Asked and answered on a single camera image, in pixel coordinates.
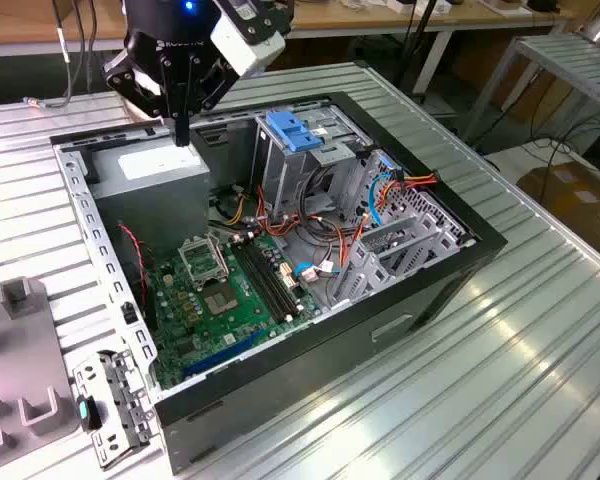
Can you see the blue expansion slot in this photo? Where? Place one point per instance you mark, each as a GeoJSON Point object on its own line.
{"type": "Point", "coordinates": [222, 354]}

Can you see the metal slat side table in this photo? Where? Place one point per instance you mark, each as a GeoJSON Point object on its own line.
{"type": "Point", "coordinates": [565, 57]}

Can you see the grey metal drive cage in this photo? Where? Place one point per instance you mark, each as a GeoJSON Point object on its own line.
{"type": "Point", "coordinates": [285, 170]}

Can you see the large cardboard box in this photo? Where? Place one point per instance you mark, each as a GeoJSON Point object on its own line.
{"type": "Point", "coordinates": [575, 200]}

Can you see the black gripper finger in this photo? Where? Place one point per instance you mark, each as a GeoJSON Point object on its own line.
{"type": "Point", "coordinates": [122, 75]}
{"type": "Point", "coordinates": [219, 84]}

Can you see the black RAM slot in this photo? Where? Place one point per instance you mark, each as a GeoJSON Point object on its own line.
{"type": "Point", "coordinates": [257, 283]}
{"type": "Point", "coordinates": [263, 280]}
{"type": "Point", "coordinates": [270, 278]}
{"type": "Point", "coordinates": [276, 276]}

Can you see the green motherboard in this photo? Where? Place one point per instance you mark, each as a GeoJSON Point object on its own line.
{"type": "Point", "coordinates": [245, 325]}

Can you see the black open PC case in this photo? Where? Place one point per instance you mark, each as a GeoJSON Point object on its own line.
{"type": "Point", "coordinates": [330, 360]}

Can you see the black stand pole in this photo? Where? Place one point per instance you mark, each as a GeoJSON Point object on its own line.
{"type": "Point", "coordinates": [416, 50]}

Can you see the CPU socket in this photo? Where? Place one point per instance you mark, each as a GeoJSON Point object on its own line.
{"type": "Point", "coordinates": [220, 300]}

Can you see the grey parts rack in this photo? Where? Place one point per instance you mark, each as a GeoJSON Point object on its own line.
{"type": "Point", "coordinates": [25, 350]}

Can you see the grey metal disk bay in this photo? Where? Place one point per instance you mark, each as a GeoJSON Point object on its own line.
{"type": "Point", "coordinates": [377, 277]}

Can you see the blue plastic drive latch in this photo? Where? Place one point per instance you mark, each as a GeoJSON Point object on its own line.
{"type": "Point", "coordinates": [292, 132]}

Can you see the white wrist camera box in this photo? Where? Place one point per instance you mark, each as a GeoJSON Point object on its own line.
{"type": "Point", "coordinates": [245, 47]}

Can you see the black clip with teal mark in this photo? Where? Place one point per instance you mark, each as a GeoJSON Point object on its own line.
{"type": "Point", "coordinates": [92, 415]}

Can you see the black case fan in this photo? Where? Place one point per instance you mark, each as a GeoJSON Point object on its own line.
{"type": "Point", "coordinates": [130, 270]}

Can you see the grey power supply unit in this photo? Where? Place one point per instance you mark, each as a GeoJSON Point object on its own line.
{"type": "Point", "coordinates": [150, 200]}

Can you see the small black case latch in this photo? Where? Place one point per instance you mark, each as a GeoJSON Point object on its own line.
{"type": "Point", "coordinates": [128, 312]}

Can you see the grey metal slot bracket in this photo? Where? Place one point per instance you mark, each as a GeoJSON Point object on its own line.
{"type": "Point", "coordinates": [130, 400]}

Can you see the wooden desk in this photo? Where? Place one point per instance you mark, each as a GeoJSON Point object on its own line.
{"type": "Point", "coordinates": [10, 25]}

